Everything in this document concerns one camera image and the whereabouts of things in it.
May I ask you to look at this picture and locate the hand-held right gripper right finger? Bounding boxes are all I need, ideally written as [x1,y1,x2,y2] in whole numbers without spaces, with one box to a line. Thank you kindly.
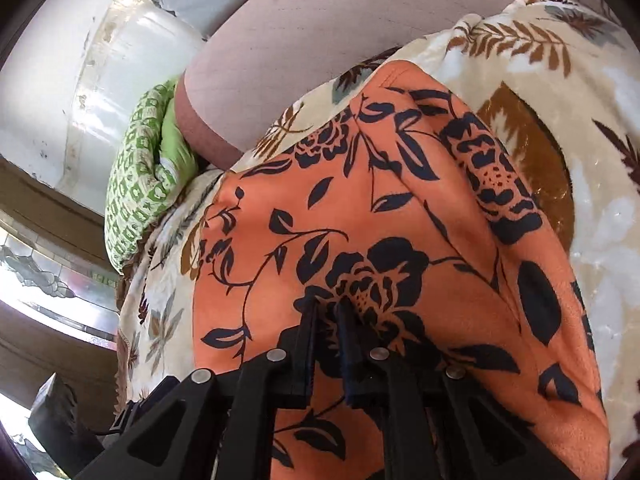
[336,299,577,480]

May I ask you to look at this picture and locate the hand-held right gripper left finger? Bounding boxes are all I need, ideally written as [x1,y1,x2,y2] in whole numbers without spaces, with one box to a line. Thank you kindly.
[75,299,322,480]

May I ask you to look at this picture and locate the orange floral garment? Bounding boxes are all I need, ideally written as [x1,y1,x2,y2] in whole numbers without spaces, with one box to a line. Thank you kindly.
[191,59,615,480]

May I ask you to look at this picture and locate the patterned glass window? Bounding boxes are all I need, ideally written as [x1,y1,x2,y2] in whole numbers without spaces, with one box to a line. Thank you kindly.
[0,212,122,348]

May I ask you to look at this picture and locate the green checkered pillow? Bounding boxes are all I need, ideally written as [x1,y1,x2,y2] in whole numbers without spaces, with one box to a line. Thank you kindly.
[103,77,202,277]

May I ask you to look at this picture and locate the mauve quilted mattress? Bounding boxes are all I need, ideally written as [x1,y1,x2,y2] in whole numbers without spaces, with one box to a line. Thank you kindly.
[175,0,533,172]

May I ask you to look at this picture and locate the beige leaf-print blanket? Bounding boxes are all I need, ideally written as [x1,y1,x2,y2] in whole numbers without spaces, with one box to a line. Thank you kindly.
[116,0,640,480]

